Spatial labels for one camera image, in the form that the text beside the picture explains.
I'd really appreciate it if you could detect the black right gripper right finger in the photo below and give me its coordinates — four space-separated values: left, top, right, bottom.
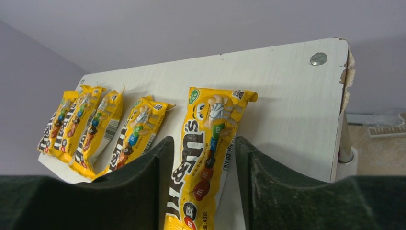
235 136 406 230

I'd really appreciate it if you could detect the white two-tier shelf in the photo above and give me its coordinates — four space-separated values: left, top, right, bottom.
39 38 353 230

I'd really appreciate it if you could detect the yellow M&M bag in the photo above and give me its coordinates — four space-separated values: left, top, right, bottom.
37 91 79 155
51 85 107 163
94 95 175 179
164 87 258 230
69 90 124 179

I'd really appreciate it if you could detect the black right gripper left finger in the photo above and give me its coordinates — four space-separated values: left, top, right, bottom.
0 136 174 230

